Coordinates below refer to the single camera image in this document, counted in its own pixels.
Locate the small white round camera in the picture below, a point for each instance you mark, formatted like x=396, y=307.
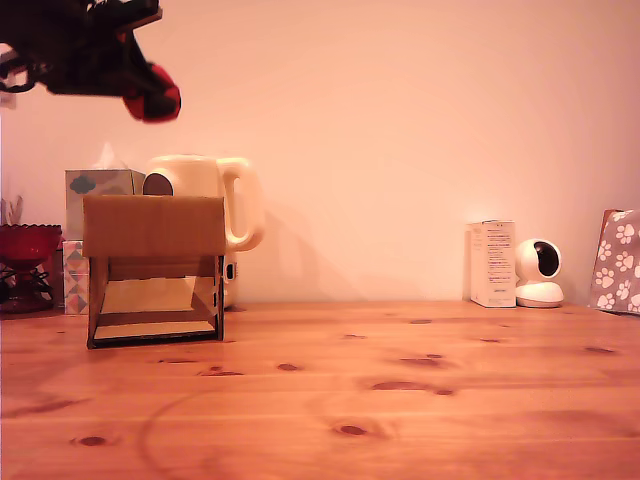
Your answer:
x=537, y=295

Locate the pale dried stalks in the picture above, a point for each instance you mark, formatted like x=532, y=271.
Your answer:
x=12, y=212

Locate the triangle pattern box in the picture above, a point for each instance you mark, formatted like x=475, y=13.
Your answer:
x=75, y=280

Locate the cream electric kettle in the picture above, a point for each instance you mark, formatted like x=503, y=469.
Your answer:
x=195, y=175

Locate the grey paw print cloth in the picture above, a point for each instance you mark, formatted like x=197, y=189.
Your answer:
x=617, y=265

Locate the white printed carton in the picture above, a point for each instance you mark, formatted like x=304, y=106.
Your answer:
x=492, y=265

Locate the white paper tissue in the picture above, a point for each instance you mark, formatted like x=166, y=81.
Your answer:
x=107, y=157

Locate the cardboard dice tower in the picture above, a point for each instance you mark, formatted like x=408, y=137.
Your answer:
x=150, y=225

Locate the cloud print tissue box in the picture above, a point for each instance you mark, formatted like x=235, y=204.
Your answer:
x=100, y=182

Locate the dark brown box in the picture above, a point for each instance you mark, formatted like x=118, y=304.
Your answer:
x=58, y=280

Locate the red glass footed bowl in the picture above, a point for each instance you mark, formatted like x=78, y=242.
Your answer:
x=27, y=245

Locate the red and black footbag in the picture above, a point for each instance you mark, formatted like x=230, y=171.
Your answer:
x=165, y=90

